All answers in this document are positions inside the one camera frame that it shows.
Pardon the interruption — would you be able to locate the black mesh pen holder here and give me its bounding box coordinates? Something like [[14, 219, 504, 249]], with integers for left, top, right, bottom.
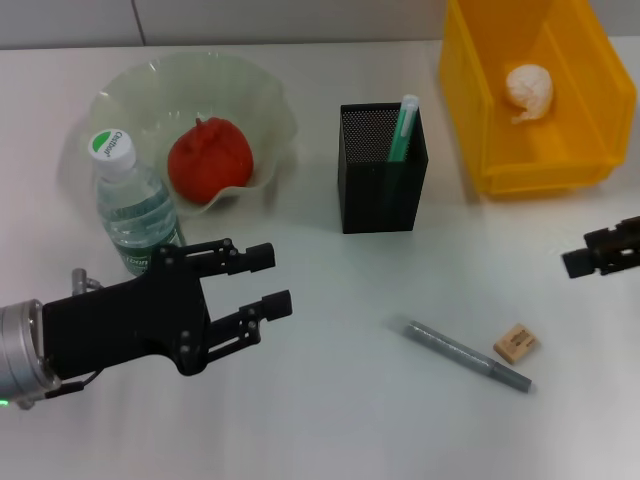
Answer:
[[337, 101, 430, 235]]

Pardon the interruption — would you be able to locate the red-orange toy orange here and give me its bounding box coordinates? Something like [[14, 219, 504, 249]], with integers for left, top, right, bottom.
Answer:
[[167, 116, 254, 204]]

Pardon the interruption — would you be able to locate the left gripper cable with connector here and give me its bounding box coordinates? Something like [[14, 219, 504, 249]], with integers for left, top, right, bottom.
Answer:
[[43, 267, 105, 401]]

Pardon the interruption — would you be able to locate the pale green glass fruit plate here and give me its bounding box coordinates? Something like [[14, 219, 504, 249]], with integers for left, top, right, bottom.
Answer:
[[82, 49, 296, 219]]

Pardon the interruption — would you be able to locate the white paper ball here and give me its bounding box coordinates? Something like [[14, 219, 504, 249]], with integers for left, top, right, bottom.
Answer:
[[504, 63, 555, 125]]

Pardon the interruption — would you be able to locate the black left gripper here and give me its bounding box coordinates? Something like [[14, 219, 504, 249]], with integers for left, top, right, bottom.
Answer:
[[42, 238, 294, 379]]

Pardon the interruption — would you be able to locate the grey marker pen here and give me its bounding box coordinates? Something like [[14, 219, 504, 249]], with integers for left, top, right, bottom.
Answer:
[[389, 314, 534, 394]]

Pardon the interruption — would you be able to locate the beige eraser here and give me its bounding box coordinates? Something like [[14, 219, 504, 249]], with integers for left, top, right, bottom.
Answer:
[[492, 323, 542, 362]]

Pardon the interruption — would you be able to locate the yellow plastic bin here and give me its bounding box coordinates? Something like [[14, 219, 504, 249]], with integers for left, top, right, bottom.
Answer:
[[438, 0, 639, 201]]

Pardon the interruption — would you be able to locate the green pen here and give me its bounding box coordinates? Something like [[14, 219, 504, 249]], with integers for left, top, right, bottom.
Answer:
[[387, 93, 420, 164]]

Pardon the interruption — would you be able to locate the clear bottle with green label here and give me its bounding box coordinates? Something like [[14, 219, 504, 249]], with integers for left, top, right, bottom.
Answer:
[[88, 128, 187, 279]]

